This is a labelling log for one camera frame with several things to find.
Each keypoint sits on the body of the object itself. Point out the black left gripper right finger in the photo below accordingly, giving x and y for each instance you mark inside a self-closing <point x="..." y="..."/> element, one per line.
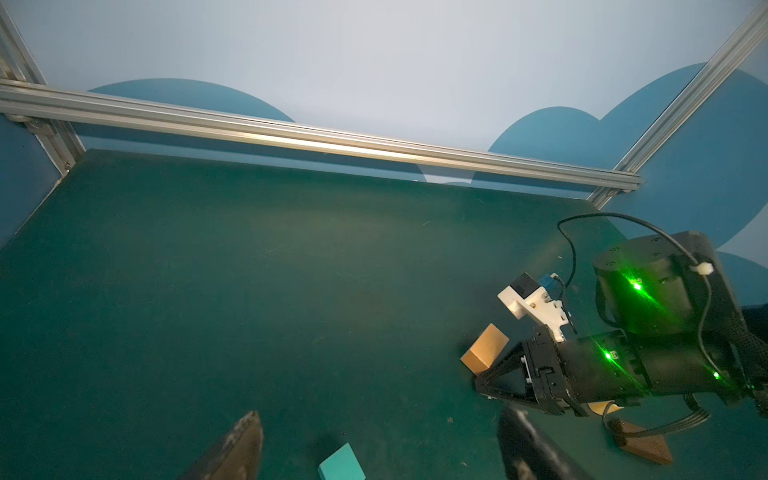
<point x="529" y="453"/>

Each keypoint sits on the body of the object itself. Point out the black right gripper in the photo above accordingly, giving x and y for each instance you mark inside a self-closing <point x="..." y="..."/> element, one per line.
<point x="553" y="376"/>

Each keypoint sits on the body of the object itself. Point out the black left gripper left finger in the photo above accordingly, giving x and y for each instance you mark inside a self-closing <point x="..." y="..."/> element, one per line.
<point x="237" y="455"/>

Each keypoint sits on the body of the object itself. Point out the natural long wood block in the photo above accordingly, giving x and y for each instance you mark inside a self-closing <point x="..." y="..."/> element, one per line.
<point x="485" y="350"/>

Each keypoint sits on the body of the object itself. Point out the natural wood arch block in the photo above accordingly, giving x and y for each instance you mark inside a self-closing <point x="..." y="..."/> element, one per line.
<point x="604" y="407"/>

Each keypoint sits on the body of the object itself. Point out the teal wood block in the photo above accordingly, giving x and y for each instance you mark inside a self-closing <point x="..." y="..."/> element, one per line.
<point x="341" y="465"/>

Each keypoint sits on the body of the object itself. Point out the dark brown wood block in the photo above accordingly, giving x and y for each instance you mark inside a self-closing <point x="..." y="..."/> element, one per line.
<point x="654" y="449"/>

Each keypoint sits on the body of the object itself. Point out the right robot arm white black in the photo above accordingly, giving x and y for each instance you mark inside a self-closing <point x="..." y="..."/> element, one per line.
<point x="674" y="327"/>

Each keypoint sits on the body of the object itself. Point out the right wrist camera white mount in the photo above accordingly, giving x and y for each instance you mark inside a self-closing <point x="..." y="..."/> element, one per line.
<point x="525" y="296"/>

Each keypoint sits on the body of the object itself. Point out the back horizontal aluminium rail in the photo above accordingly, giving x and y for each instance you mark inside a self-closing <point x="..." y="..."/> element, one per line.
<point x="119" y="112"/>

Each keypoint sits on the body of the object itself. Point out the left corner aluminium post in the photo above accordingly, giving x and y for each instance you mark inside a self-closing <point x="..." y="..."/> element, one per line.
<point x="23" y="93"/>

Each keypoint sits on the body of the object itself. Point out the corner aluminium post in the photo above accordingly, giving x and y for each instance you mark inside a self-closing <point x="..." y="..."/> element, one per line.
<point x="700" y="49"/>
<point x="23" y="93"/>

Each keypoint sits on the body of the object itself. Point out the right corner aluminium post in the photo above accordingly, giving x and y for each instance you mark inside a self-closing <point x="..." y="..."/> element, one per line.
<point x="700" y="49"/>

